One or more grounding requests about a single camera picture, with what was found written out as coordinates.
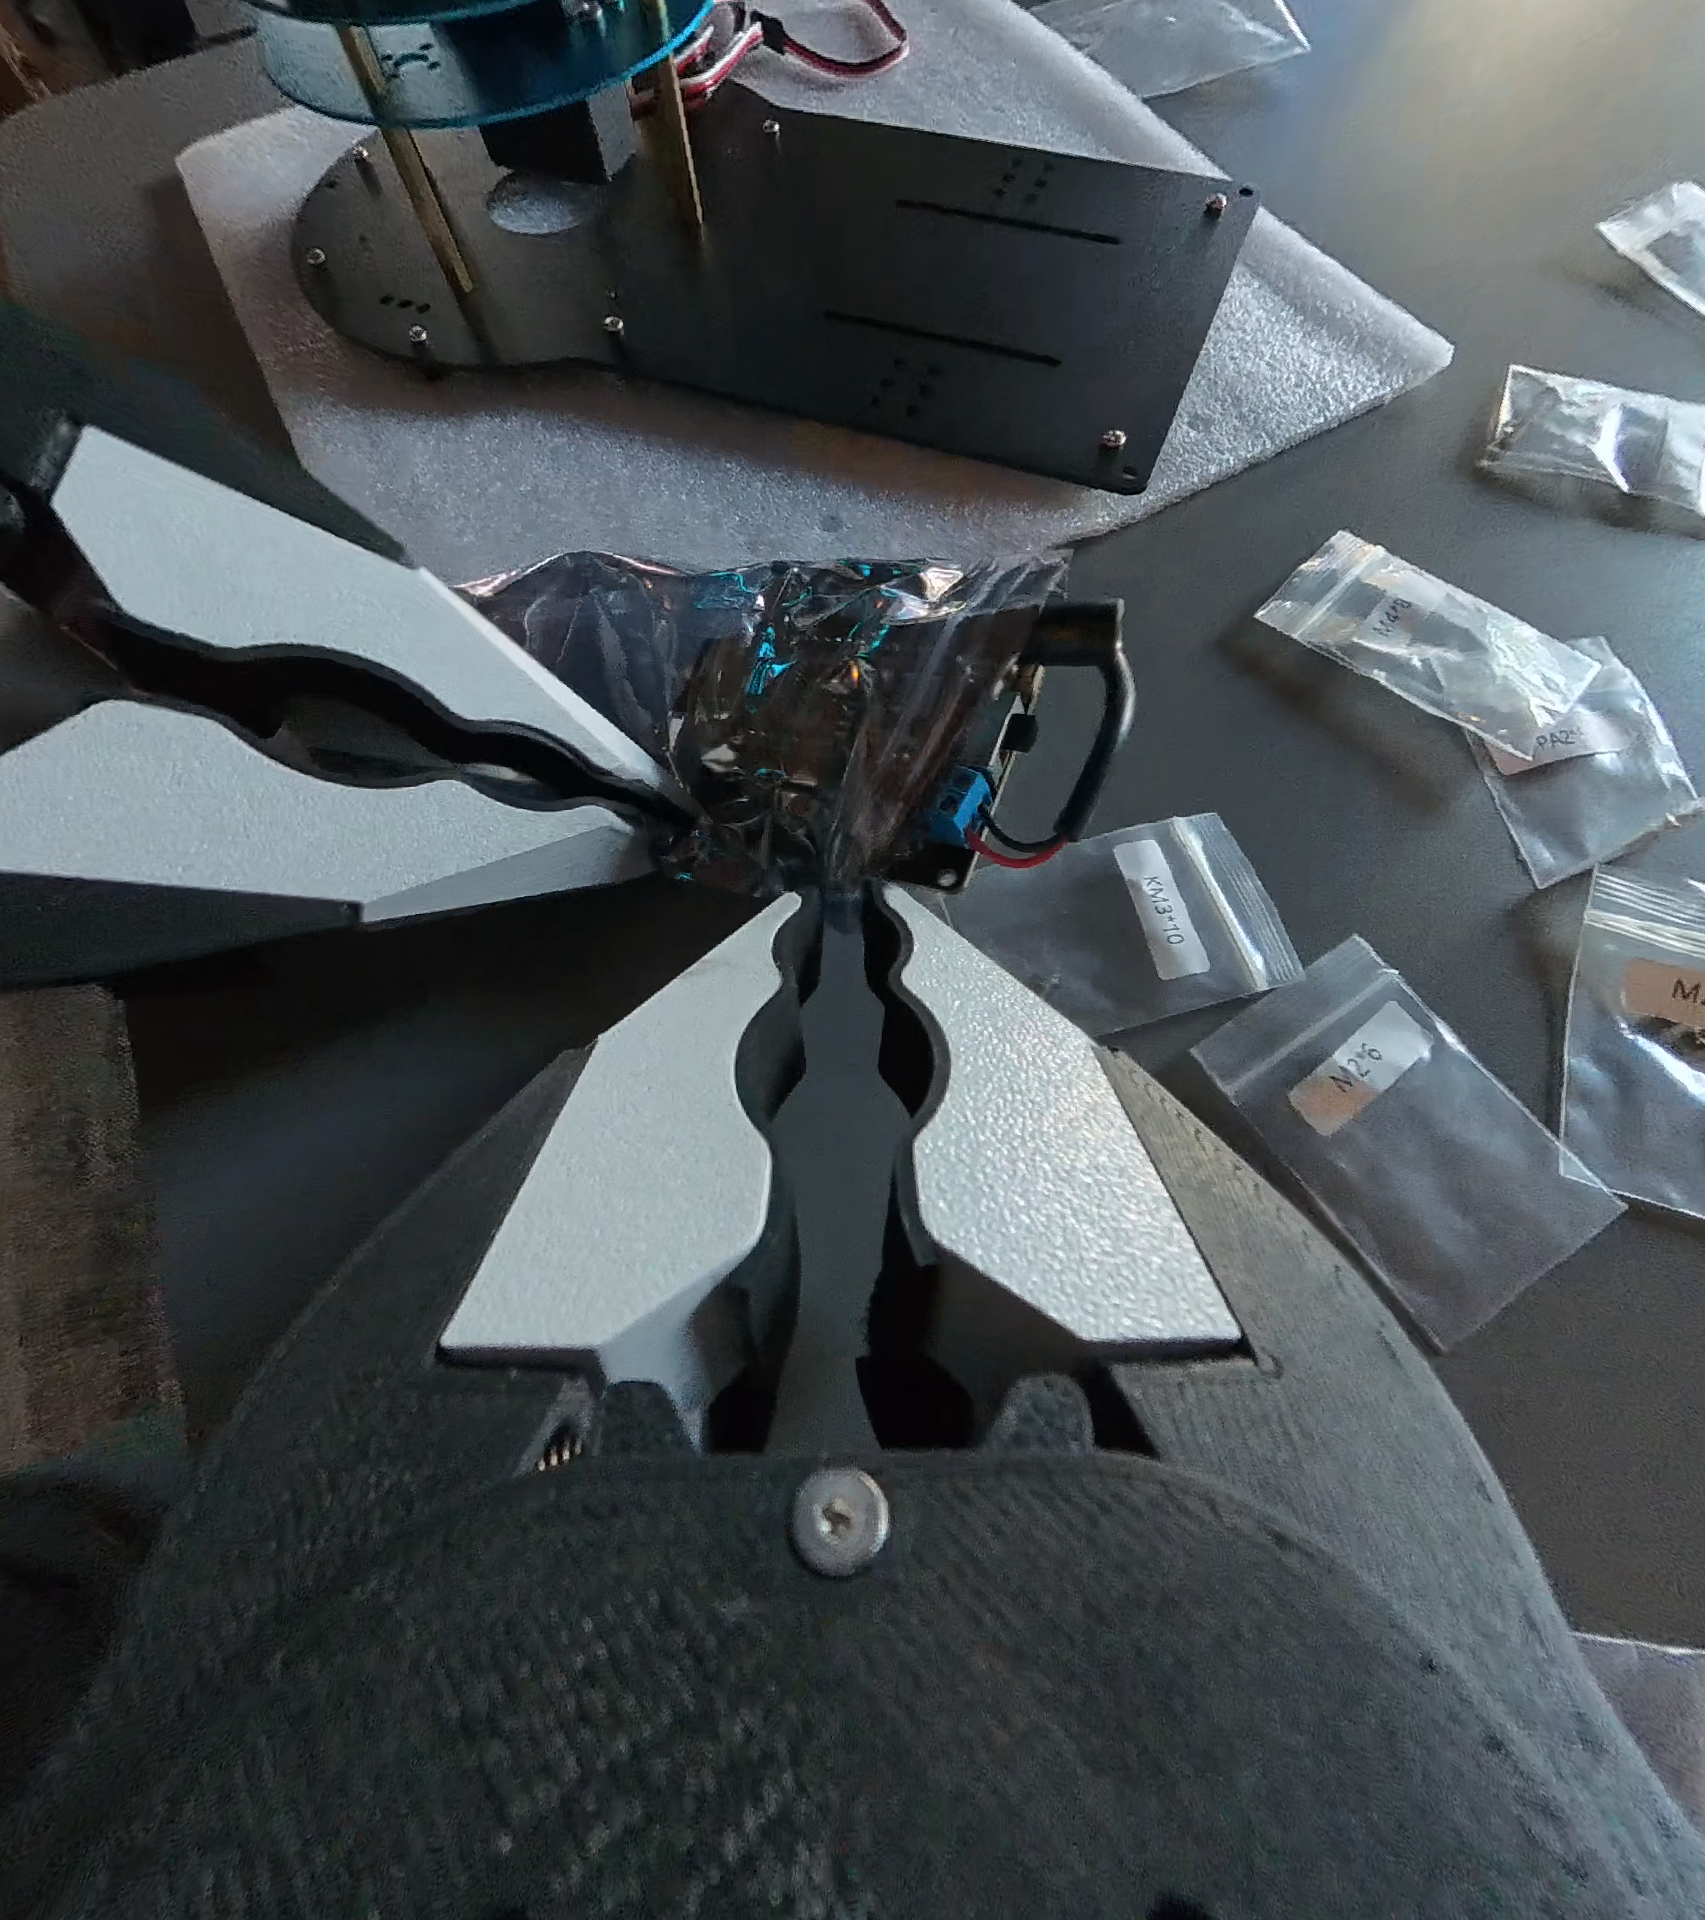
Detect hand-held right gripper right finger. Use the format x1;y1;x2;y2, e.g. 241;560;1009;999
859;893;1244;1464

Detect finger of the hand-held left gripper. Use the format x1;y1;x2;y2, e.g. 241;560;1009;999
37;420;680;806
0;576;699;939

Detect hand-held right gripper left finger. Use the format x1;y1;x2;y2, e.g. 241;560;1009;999
439;893;808;1464

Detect silver plastic parts bag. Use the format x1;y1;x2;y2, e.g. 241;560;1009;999
455;547;1084;908

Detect black circuit board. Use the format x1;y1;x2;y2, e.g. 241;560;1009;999
667;616;1058;894

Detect scattered small clear parts bags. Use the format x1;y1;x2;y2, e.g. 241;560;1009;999
942;0;1705;1920

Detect white foam sheet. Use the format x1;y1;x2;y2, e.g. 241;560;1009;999
172;0;1461;594

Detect black metal base plate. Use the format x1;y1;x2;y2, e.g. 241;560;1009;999
288;77;1263;500

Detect red and white cables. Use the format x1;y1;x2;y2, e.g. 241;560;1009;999
709;0;920;98

